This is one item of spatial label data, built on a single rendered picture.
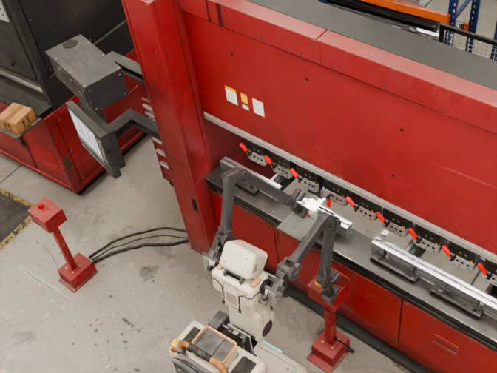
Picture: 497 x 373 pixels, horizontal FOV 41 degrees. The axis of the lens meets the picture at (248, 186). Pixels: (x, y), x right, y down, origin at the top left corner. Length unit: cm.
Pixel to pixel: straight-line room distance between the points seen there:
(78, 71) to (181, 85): 61
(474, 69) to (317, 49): 73
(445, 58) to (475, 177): 56
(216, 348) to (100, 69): 169
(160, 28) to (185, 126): 73
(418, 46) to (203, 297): 270
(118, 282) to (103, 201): 91
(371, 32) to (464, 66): 48
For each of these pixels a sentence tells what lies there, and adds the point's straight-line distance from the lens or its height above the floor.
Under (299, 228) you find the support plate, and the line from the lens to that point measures 411.
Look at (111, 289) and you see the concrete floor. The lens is 535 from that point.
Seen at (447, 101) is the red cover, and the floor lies 224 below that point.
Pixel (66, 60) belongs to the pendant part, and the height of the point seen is 195.
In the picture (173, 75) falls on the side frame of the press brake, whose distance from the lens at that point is 404.
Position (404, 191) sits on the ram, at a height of 155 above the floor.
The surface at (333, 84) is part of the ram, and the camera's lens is 339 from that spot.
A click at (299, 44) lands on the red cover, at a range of 336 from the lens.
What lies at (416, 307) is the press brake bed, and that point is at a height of 77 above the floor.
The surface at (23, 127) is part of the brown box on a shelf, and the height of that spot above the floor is 102.
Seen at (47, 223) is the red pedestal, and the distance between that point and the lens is 487.
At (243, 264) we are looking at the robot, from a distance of 354.
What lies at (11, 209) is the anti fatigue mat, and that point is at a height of 1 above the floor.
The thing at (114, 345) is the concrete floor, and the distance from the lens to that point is 506.
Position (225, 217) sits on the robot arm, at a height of 136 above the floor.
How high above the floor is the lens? 416
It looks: 46 degrees down
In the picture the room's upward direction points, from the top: 9 degrees counter-clockwise
